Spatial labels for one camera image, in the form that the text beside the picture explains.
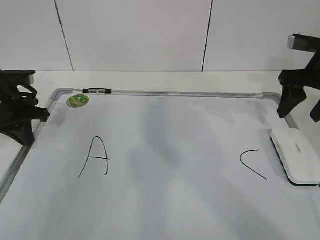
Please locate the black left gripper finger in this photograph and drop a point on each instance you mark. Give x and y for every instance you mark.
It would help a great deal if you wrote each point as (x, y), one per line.
(21, 132)

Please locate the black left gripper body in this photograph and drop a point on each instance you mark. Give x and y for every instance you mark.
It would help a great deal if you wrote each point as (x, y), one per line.
(18, 103)

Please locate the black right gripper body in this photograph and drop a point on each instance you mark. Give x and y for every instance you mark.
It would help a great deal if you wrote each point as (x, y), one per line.
(307, 77)

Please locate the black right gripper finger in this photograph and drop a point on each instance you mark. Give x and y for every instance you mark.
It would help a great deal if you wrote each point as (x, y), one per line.
(315, 113)
(292, 96)

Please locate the white board eraser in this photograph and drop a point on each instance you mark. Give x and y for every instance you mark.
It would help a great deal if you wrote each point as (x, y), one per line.
(297, 156)

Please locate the round green magnet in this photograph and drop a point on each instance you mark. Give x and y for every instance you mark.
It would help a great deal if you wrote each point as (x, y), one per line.
(77, 101)

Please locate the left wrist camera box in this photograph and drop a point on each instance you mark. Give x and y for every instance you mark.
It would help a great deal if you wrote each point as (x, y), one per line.
(18, 77)

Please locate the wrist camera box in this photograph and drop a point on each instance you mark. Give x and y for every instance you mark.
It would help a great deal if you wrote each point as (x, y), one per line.
(18, 77)
(303, 43)

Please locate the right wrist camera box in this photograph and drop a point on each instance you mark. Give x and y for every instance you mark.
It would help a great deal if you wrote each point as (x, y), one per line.
(303, 43)

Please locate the black and silver frame clip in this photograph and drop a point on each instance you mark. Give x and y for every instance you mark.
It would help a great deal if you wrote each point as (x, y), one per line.
(103, 91)

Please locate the white board with grey frame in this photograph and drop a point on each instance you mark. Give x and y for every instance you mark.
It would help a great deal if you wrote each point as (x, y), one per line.
(157, 166)

